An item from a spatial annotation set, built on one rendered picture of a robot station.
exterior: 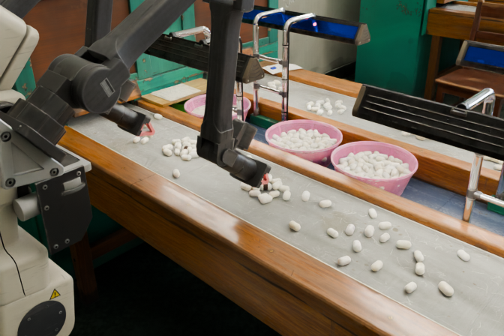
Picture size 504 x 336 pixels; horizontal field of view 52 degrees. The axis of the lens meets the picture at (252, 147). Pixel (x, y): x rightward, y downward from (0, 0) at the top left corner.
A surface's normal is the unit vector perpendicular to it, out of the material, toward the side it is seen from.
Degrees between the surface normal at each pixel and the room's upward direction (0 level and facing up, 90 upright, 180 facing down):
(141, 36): 92
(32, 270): 90
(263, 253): 0
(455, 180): 90
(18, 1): 91
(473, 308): 0
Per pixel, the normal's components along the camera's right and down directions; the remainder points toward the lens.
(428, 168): -0.69, 0.32
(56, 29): 0.72, 0.29
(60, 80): -0.34, -0.49
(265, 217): -0.01, -0.90
